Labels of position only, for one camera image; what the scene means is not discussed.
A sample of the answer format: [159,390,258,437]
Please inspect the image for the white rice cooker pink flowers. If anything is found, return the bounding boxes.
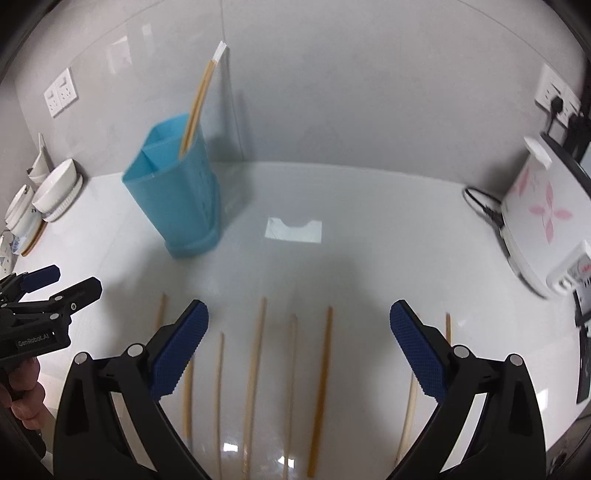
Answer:
[501,133,590,299]

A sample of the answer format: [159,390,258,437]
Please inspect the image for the pale plain wooden chopstick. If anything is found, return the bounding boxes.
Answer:
[182,359,193,449]

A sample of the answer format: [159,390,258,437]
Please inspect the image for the pale thin wooden chopstick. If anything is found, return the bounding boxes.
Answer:
[242,297,267,479]

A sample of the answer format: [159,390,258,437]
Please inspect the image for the right wall socket with plug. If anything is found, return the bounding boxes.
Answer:
[535,63,584,128]

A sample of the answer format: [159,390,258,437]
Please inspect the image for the bamboo chopstick pale grey end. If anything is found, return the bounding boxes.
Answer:
[154,292,167,331]

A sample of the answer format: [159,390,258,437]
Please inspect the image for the dark bamboo chopstick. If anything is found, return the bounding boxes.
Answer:
[445,312,453,345]

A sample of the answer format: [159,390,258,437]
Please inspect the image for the bamboo chopstick blue band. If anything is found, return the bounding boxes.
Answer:
[307,306,334,479]

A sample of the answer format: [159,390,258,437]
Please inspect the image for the brown bamboo chopstick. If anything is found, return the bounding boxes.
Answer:
[281,314,298,480]

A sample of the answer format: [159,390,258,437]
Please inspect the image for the white pitcher jug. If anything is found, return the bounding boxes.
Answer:
[27,133,50,186]

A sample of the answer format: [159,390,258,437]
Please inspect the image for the white patterned cup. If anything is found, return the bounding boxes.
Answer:
[0,232,15,279]

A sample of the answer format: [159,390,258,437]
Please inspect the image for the pale chopstick patterned end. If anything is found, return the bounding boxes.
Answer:
[394,373,419,466]

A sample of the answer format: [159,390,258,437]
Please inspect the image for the wooden round tray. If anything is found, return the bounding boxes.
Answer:
[20,221,47,257]

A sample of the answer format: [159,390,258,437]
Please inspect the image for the white double wall socket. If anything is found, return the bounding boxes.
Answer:
[43,68,78,118]

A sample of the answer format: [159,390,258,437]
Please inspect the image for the blue plastic utensil holder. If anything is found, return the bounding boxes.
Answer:
[122,114,221,258]

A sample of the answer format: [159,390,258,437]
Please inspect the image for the white plate under bowl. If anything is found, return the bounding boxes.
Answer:
[43,175,84,223]

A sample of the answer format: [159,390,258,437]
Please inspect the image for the chopstick red patterned end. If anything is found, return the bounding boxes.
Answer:
[213,332,224,480]

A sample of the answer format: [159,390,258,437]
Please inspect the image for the large white bowl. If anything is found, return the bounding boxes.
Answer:
[32,159,78,215]

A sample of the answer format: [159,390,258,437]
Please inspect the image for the black power cable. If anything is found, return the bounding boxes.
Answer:
[462,185,505,229]

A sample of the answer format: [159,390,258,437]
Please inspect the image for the person left hand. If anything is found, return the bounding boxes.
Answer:
[1,357,50,431]

